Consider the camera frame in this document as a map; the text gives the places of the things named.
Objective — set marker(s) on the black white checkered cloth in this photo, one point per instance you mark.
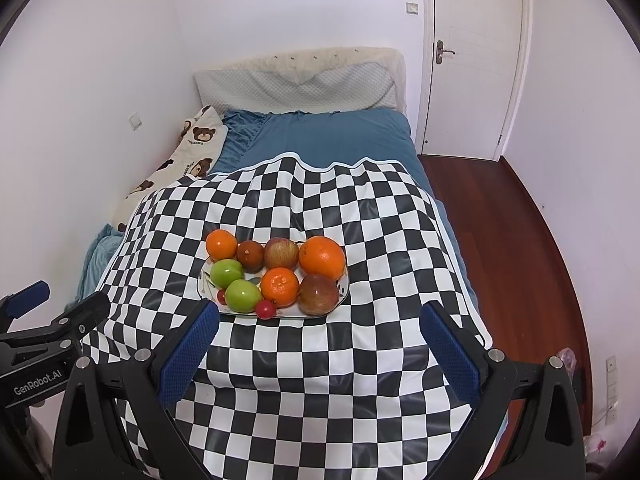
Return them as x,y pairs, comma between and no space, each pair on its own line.
325,200

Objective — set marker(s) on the small tangerine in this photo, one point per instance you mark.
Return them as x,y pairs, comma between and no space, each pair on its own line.
280,286
221,245

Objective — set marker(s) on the white door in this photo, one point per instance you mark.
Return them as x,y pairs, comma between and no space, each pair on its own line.
426,85
475,85

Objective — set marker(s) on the bear print pillow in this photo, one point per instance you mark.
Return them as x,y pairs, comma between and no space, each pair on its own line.
195,140

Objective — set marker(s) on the white wall switch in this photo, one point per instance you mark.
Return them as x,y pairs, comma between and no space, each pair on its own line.
412,7
135,121

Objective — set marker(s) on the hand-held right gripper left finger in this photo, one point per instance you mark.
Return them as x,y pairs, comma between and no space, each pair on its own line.
190,355

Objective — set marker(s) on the grey quilted pillow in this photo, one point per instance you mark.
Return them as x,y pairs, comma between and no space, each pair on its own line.
300,90

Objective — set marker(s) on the white wall outlet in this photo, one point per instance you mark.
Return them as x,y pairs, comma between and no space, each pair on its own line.
611,363
609,417
611,390

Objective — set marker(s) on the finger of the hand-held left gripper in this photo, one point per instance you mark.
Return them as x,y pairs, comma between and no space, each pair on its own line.
30,297
70,322

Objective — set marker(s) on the large orange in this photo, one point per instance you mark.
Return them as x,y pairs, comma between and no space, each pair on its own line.
322,257

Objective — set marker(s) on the dark red apple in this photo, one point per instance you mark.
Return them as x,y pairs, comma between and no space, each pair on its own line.
318,294

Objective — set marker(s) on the green apple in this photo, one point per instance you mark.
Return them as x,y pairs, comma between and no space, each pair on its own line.
242,296
226,272

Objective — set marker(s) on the cream headboard cover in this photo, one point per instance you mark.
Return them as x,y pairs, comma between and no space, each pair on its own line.
325,59

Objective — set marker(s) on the white patterned plate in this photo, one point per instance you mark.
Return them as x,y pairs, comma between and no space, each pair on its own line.
207,287

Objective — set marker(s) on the red yellow apple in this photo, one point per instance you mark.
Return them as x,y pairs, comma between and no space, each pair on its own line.
281,254

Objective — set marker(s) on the brown round fruit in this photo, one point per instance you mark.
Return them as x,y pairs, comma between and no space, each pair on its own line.
250,256

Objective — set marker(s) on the clear plastic bag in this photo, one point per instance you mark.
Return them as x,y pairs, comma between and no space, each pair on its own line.
567,356

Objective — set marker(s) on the blue bed sheet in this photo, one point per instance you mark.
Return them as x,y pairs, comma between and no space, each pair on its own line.
325,135

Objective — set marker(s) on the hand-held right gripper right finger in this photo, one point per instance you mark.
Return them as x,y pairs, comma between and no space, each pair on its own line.
450,350

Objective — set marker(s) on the red cherry tomato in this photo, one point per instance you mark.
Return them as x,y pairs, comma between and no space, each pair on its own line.
265,309
221,297

